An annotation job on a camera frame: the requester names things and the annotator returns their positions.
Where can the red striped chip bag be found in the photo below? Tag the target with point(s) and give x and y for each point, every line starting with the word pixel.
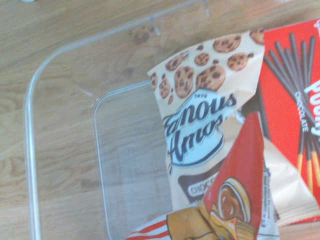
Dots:
pixel 240 175

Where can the Famous Amos cookie bag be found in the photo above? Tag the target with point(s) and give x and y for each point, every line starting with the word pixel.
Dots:
pixel 195 125

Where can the clear plastic container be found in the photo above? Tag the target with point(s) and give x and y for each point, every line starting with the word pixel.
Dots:
pixel 125 150

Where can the red Pocky box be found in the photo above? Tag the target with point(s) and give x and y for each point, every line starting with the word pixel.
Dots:
pixel 282 75

